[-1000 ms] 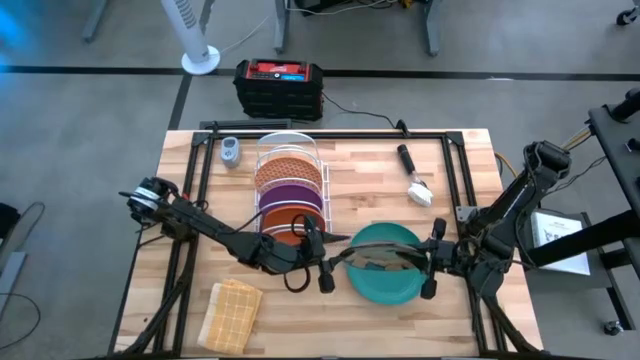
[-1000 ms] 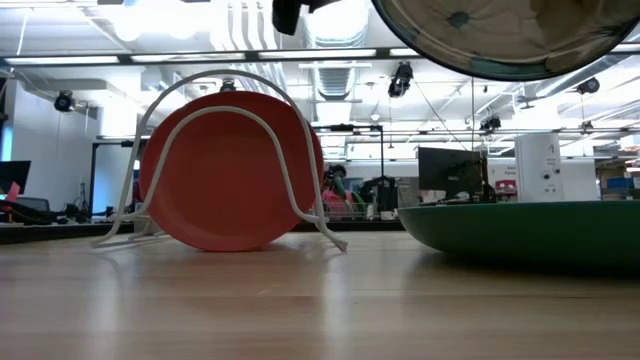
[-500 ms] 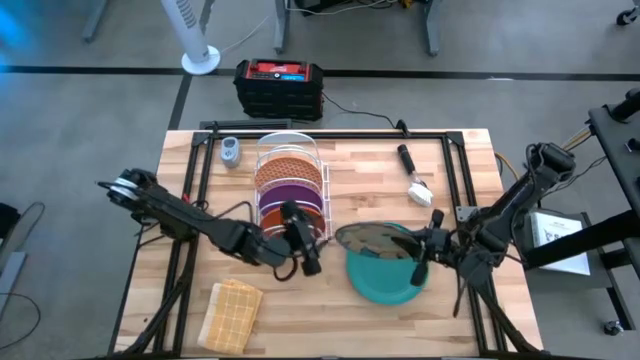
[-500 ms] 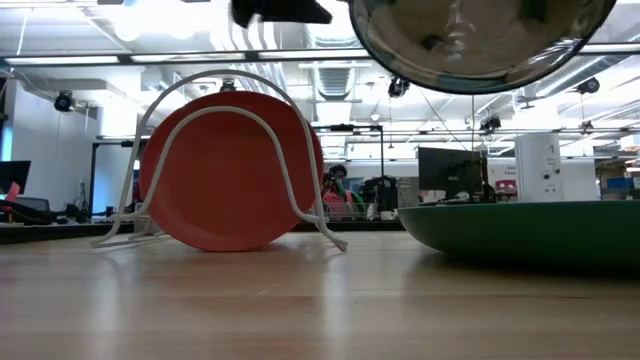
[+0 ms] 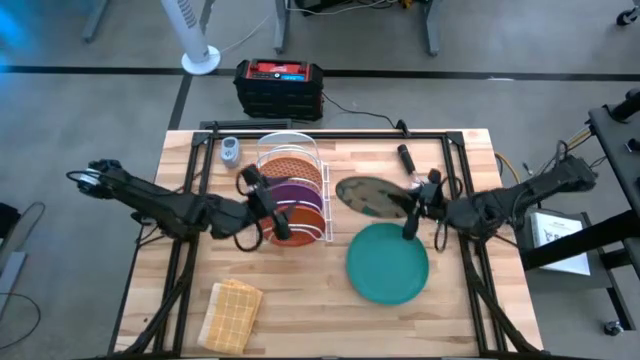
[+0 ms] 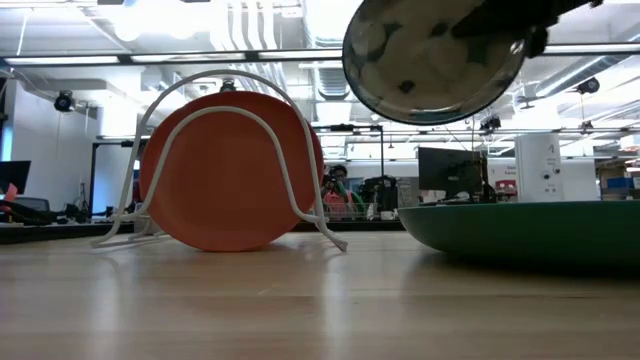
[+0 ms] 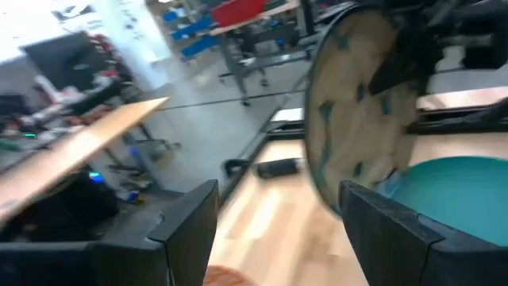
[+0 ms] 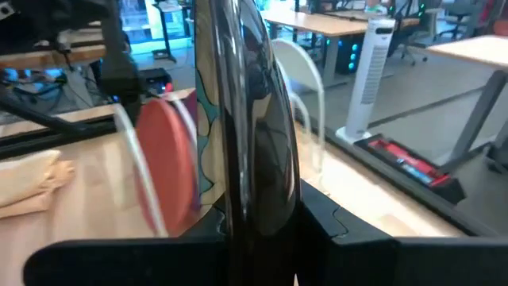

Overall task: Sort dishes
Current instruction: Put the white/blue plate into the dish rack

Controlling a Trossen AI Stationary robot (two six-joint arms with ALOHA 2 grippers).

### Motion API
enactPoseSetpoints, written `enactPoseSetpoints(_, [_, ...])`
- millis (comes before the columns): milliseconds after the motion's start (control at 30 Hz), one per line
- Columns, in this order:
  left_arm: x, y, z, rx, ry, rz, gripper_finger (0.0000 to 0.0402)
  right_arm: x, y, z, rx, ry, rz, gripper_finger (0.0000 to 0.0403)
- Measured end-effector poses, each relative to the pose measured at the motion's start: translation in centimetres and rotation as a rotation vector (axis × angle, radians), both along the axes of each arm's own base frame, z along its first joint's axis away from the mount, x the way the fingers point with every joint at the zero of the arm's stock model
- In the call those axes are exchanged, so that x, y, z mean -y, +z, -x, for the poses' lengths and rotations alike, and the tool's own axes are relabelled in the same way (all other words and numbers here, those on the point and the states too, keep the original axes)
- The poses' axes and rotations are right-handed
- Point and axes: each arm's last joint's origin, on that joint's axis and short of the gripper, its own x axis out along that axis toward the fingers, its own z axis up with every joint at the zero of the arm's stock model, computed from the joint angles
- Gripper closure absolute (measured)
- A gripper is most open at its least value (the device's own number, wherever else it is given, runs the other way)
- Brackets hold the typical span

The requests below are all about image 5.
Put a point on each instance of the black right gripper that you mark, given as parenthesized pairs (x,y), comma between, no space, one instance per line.
(437,205)

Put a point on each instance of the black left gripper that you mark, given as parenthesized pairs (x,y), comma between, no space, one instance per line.
(255,212)

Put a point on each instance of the purple plate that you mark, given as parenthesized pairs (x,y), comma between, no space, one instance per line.
(300,195)

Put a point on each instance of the orange honeycomb pattern plate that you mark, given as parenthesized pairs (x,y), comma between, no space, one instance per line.
(292,170)

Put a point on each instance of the plain orange plate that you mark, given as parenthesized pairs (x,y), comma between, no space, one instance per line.
(305,222)

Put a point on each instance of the brown marbled plate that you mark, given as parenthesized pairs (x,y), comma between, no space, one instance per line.
(365,195)

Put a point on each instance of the large green plate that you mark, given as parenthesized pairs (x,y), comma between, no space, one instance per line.
(387,265)

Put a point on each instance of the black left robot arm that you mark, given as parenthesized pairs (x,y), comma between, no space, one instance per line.
(150,200)

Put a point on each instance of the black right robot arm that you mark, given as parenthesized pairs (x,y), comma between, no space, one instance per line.
(525,200)

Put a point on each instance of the grey white timer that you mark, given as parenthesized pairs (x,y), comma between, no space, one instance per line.
(230,150)

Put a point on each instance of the red black power station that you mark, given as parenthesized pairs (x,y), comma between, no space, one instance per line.
(277,92)

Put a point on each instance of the yellow checked cloth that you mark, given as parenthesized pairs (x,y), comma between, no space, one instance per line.
(230,317)

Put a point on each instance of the white booklet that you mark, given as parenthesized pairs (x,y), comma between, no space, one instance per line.
(560,240)

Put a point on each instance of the black cart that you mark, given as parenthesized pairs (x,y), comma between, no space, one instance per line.
(615,150)

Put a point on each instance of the grey metal stand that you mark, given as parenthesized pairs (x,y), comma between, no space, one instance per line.
(20,235)

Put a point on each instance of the black aluminium table frame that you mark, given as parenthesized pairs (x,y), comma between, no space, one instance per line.
(350,135)

